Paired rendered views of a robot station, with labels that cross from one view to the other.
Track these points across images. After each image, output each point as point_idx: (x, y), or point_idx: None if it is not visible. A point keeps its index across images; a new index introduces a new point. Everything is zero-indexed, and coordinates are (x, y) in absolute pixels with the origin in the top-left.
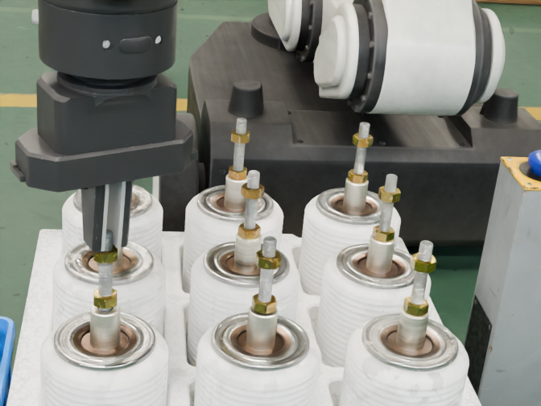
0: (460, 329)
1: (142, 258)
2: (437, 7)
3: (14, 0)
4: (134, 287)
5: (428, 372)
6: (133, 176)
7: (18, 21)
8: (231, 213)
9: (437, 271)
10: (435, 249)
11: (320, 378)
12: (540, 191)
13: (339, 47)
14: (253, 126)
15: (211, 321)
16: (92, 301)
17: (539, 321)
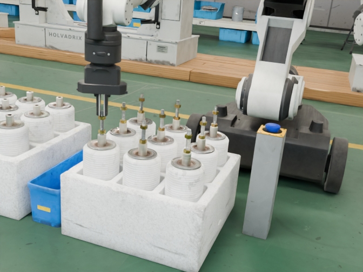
0: (275, 203)
1: (132, 133)
2: (271, 79)
3: (203, 89)
4: (123, 138)
5: (182, 170)
6: (104, 93)
7: (199, 95)
8: (170, 129)
9: (284, 186)
10: (290, 180)
11: None
12: (262, 134)
13: (236, 90)
14: (218, 119)
15: None
16: (111, 139)
17: (266, 184)
